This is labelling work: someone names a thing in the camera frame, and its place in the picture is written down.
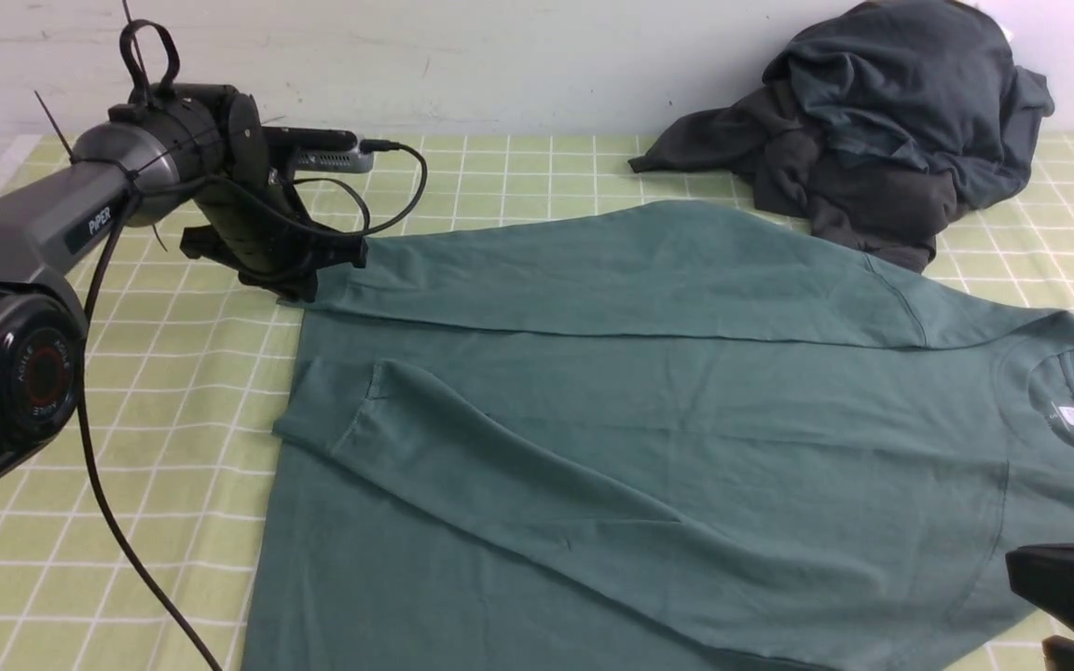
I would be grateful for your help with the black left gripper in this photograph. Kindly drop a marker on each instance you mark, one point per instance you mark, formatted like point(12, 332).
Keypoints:
point(209, 148)

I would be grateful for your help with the dark teal crumpled garment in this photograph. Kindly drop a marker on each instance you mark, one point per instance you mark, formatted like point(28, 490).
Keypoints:
point(929, 85)

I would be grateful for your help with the green checked tablecloth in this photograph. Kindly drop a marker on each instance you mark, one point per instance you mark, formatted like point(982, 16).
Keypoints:
point(188, 369)

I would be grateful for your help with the dark grey crumpled garment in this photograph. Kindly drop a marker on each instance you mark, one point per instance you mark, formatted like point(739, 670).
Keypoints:
point(882, 209)

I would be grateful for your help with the green long-sleeved shirt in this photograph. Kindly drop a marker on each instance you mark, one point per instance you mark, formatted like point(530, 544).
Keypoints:
point(674, 437)

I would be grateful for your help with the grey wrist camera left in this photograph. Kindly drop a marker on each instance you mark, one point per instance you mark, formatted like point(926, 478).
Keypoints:
point(330, 150)

